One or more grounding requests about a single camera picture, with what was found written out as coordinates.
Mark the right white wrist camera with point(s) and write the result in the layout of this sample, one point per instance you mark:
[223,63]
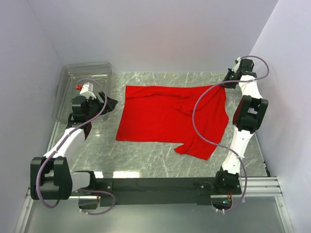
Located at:
[237,62]

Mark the aluminium rail frame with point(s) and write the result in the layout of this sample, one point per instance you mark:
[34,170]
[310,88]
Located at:
[254,187]

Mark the red t shirt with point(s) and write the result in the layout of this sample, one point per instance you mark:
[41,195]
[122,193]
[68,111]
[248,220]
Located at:
[175,115]

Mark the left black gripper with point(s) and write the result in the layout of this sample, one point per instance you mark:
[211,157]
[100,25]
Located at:
[111,105]

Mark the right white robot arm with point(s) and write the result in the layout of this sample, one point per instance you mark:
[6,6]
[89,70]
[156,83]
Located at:
[247,119]

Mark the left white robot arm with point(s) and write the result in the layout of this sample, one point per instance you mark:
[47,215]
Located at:
[50,176]

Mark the clear plastic bin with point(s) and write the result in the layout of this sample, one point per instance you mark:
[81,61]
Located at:
[70,75]

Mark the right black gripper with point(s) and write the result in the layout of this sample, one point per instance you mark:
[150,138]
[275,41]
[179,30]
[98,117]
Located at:
[230,72]

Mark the black base beam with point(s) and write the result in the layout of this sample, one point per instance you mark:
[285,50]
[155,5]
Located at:
[146,191]

